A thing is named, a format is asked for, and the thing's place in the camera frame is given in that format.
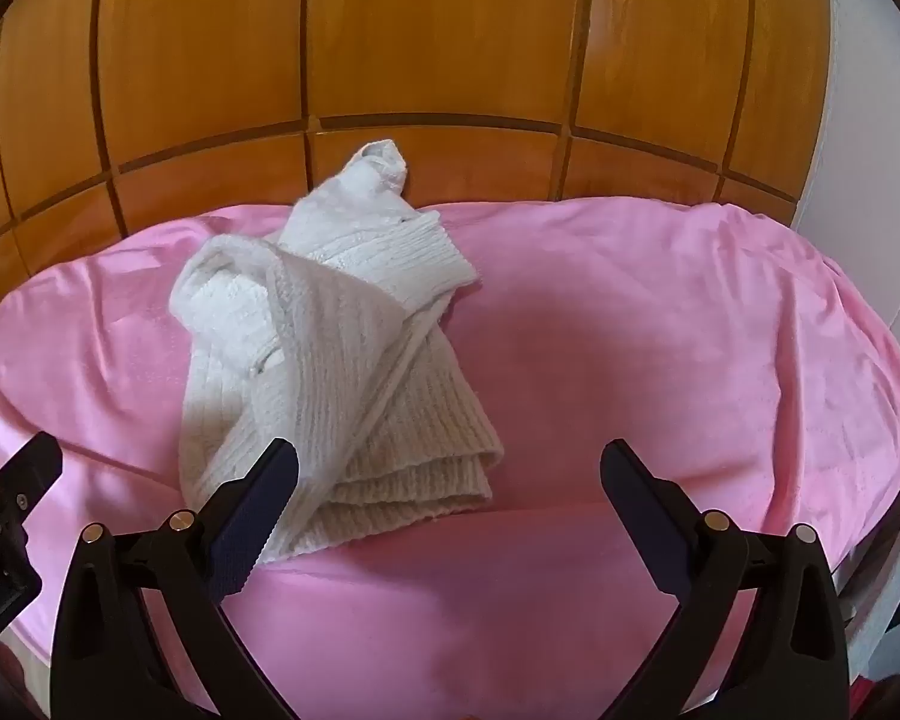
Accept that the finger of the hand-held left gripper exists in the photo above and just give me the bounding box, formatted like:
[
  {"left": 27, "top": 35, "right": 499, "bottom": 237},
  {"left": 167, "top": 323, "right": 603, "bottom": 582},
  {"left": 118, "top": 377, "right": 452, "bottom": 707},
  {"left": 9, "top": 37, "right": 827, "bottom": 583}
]
[{"left": 0, "top": 435, "right": 63, "bottom": 516}]

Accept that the white knit sweater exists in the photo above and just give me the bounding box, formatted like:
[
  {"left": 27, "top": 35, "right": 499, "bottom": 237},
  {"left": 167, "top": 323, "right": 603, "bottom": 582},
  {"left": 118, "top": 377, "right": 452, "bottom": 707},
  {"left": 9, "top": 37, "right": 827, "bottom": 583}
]
[{"left": 169, "top": 139, "right": 506, "bottom": 566}]

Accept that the white metal-edged furniture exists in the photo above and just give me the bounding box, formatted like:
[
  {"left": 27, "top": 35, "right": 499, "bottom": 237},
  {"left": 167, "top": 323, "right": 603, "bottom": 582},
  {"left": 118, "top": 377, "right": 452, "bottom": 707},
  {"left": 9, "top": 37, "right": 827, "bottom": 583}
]
[{"left": 831, "top": 467, "right": 900, "bottom": 700}]

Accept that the pink blanket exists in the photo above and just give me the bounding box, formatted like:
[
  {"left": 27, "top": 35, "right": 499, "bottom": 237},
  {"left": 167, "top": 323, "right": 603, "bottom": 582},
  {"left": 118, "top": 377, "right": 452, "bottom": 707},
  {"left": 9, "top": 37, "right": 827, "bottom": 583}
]
[{"left": 0, "top": 195, "right": 900, "bottom": 720}]

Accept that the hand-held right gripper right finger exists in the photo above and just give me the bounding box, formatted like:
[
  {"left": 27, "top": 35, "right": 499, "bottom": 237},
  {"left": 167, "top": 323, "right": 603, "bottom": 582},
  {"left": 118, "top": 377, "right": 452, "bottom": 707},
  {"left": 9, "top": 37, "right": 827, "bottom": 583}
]
[{"left": 601, "top": 440, "right": 850, "bottom": 720}]

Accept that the wooden headboard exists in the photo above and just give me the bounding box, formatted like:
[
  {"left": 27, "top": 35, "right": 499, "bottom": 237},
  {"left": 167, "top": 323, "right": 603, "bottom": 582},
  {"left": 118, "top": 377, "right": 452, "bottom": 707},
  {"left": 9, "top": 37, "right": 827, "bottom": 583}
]
[{"left": 0, "top": 0, "right": 835, "bottom": 320}]

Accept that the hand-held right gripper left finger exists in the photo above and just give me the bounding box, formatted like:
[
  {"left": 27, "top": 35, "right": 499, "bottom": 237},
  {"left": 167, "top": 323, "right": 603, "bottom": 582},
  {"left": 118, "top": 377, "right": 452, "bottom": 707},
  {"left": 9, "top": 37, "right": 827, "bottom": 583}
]
[{"left": 50, "top": 438, "right": 300, "bottom": 720}]

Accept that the white padded furniture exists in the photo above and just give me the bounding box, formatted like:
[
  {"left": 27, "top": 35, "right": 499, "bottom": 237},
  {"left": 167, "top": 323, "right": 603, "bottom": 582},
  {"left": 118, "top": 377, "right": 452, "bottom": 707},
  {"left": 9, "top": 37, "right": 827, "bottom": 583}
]
[{"left": 790, "top": 0, "right": 900, "bottom": 462}]

